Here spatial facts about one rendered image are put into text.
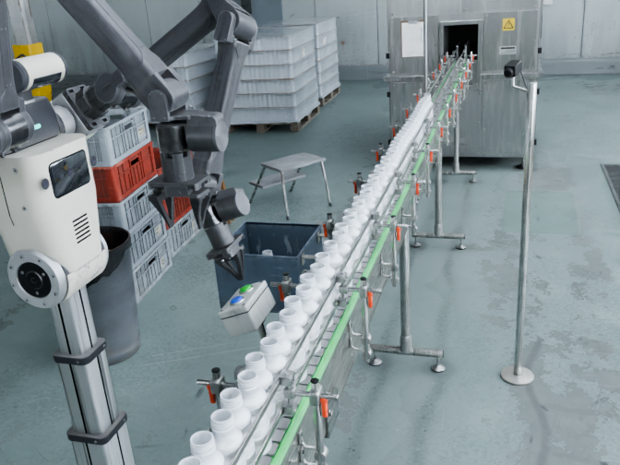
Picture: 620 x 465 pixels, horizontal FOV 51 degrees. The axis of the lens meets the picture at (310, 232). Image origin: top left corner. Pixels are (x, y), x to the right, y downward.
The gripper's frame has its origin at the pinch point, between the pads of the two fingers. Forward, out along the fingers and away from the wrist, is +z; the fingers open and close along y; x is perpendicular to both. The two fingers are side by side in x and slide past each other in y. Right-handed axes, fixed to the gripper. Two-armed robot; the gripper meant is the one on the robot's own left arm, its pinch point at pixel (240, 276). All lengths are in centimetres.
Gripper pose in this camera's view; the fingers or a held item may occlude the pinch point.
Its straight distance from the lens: 163.1
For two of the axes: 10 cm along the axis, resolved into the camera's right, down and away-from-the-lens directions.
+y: 2.8, -3.6, 8.9
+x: -8.8, 2.8, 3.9
